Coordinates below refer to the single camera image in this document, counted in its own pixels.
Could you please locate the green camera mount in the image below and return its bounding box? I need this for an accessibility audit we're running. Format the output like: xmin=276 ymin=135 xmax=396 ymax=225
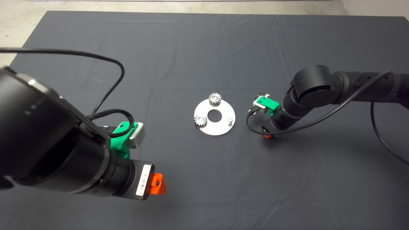
xmin=110 ymin=121 xmax=138 ymax=159
xmin=257 ymin=97 xmax=280 ymax=117

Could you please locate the black right camera cable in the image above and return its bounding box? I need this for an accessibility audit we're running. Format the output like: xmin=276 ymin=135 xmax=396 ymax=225
xmin=246 ymin=70 xmax=409 ymax=166

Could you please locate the round metal plate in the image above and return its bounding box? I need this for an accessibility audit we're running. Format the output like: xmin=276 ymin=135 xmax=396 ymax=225
xmin=194 ymin=99 xmax=236 ymax=136

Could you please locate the black camera cable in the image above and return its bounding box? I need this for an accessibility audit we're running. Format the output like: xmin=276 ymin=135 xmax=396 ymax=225
xmin=246 ymin=70 xmax=409 ymax=166
xmin=0 ymin=47 xmax=135 ymax=138

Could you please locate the dark grey table cloth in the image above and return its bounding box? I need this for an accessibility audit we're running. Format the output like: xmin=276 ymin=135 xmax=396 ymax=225
xmin=0 ymin=11 xmax=409 ymax=230

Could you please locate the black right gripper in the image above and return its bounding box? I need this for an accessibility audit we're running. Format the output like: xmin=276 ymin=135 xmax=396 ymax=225
xmin=261 ymin=117 xmax=283 ymax=139

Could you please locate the green left camera mount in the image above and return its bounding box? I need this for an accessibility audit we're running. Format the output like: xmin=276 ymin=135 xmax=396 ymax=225
xmin=110 ymin=121 xmax=138 ymax=159

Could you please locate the green right camera mount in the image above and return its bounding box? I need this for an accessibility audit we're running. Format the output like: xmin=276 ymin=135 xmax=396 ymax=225
xmin=257 ymin=97 xmax=280 ymax=117

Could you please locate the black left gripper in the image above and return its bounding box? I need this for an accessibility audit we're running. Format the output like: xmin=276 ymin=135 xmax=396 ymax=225
xmin=126 ymin=160 xmax=167 ymax=201

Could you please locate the small steel gear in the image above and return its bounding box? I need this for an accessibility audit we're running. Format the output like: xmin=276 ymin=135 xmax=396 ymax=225
xmin=209 ymin=92 xmax=222 ymax=107
xmin=194 ymin=115 xmax=208 ymax=129

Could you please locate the black left camera cable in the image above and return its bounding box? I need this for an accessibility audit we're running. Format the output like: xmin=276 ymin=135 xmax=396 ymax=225
xmin=0 ymin=47 xmax=135 ymax=138

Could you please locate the silver left camera box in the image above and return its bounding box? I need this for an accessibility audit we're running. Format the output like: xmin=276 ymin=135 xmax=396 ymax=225
xmin=128 ymin=123 xmax=146 ymax=149

